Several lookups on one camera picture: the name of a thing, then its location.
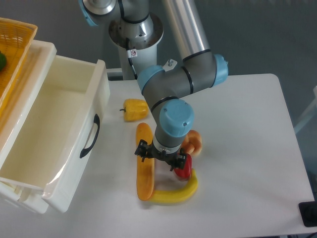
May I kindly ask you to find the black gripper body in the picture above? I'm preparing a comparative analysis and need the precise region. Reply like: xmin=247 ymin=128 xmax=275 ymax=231
xmin=147 ymin=144 xmax=181 ymax=167

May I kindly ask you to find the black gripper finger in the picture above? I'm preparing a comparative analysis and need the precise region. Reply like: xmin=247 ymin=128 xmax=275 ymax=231
xmin=170 ymin=148 xmax=187 ymax=171
xmin=134 ymin=139 xmax=151 ymax=162

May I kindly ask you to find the long orange bread loaf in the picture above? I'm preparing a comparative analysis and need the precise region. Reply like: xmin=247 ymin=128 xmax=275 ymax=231
xmin=135 ymin=122 xmax=155 ymax=201

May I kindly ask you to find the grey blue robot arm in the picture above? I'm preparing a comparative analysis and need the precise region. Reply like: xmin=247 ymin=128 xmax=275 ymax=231
xmin=79 ymin=0 xmax=228 ymax=169

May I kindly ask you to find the knotted bread roll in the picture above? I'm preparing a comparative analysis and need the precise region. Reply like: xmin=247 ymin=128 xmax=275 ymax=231
xmin=181 ymin=130 xmax=203 ymax=156

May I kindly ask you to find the red bell pepper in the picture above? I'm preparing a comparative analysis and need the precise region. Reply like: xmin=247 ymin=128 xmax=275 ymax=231
xmin=174 ymin=153 xmax=192 ymax=180

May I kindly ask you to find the yellow banana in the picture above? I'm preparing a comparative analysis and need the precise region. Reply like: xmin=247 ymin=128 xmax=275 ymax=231
xmin=149 ymin=169 xmax=199 ymax=204

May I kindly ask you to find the yellow bell pepper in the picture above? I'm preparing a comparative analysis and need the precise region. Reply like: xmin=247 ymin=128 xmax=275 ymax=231
xmin=120 ymin=99 xmax=149 ymax=122

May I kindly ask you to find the white plastic drawer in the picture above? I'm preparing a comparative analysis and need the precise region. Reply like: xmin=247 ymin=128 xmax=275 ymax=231
xmin=0 ymin=56 xmax=110 ymax=212

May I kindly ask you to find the black device at table edge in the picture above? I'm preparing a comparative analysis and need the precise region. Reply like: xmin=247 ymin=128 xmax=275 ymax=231
xmin=298 ymin=201 xmax=317 ymax=227

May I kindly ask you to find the green vegetable in basket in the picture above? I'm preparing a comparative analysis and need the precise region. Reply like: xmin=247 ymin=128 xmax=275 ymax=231
xmin=0 ymin=52 xmax=7 ymax=71

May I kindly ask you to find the yellow plastic basket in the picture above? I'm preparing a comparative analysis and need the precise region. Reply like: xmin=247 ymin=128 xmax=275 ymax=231
xmin=0 ymin=18 xmax=38 ymax=112

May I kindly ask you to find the black drawer handle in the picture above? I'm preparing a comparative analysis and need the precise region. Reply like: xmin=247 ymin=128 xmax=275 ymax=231
xmin=79 ymin=114 xmax=101 ymax=158

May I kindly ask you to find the black cable on pedestal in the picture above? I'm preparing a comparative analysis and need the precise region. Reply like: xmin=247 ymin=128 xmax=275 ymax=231
xmin=125 ymin=37 xmax=140 ymax=80

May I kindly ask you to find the white mounting bracket with bolt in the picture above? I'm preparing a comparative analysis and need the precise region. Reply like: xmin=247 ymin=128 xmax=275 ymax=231
xmin=162 ymin=59 xmax=178 ymax=72

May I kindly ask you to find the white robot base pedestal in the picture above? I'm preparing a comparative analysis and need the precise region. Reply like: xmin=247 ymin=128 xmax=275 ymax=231
xmin=108 ymin=12 xmax=163 ymax=80

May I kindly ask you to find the white drawer cabinet frame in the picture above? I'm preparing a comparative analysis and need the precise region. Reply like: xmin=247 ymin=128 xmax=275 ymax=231
xmin=0 ymin=40 xmax=56 ymax=214

